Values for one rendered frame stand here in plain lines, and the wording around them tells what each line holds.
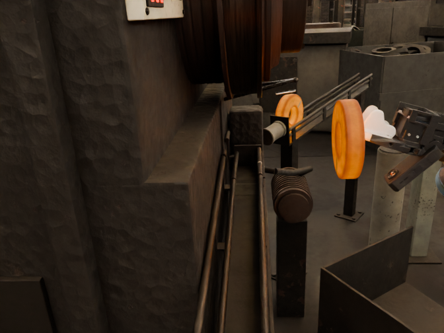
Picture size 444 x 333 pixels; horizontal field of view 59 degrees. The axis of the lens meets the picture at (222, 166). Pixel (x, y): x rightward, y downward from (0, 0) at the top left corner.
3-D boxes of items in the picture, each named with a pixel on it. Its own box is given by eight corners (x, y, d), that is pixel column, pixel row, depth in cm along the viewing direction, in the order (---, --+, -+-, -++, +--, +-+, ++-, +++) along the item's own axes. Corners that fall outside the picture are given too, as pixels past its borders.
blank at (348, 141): (348, 114, 66) (369, 113, 66) (332, 90, 80) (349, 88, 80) (343, 194, 73) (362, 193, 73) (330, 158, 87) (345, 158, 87)
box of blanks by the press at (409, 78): (373, 158, 294) (384, 51, 266) (326, 129, 370) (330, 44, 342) (493, 144, 310) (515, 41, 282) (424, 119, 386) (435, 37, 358)
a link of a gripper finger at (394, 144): (368, 128, 75) (411, 139, 76) (365, 137, 76) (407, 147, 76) (374, 135, 71) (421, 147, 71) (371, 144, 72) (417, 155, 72)
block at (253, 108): (229, 186, 122) (225, 111, 114) (230, 176, 130) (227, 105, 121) (263, 186, 121) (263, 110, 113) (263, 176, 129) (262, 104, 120)
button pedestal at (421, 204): (406, 267, 170) (425, 130, 148) (388, 238, 192) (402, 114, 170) (444, 267, 169) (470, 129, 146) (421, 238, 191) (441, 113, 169)
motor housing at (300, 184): (273, 323, 144) (273, 189, 124) (271, 284, 164) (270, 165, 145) (309, 323, 142) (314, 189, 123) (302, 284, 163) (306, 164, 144)
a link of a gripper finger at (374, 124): (351, 101, 74) (399, 113, 74) (341, 131, 76) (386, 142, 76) (355, 105, 71) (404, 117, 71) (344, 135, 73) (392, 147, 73)
